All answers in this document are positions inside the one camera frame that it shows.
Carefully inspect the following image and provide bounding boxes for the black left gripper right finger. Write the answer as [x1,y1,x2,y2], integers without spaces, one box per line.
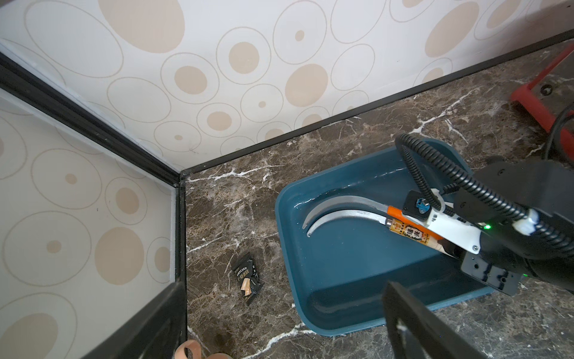
[383,282,484,358]

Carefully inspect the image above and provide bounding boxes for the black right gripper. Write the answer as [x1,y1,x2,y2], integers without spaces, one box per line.
[402,191,521,296]

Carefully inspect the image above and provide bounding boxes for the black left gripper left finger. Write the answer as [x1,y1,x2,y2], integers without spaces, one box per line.
[85,281,186,358]

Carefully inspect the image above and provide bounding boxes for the wooden handled labelled sickle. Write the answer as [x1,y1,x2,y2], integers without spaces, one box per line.
[306,209,462,258]

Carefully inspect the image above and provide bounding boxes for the orange handled sickle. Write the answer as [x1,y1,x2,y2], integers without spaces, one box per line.
[302,195,424,231]

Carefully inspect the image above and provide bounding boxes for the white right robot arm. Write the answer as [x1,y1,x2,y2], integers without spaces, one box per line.
[396,134,573,296]

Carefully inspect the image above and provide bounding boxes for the teal plastic storage box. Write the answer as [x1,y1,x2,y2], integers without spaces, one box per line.
[275,147,490,337]

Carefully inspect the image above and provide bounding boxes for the pink tape roll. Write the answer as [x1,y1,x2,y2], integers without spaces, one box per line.
[172,340,234,359]

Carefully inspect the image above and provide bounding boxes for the red polka dot toaster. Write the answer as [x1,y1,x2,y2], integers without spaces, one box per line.
[511,44,573,165]

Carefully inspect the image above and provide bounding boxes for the black toaster power cable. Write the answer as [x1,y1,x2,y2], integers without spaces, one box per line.
[543,102,574,162]

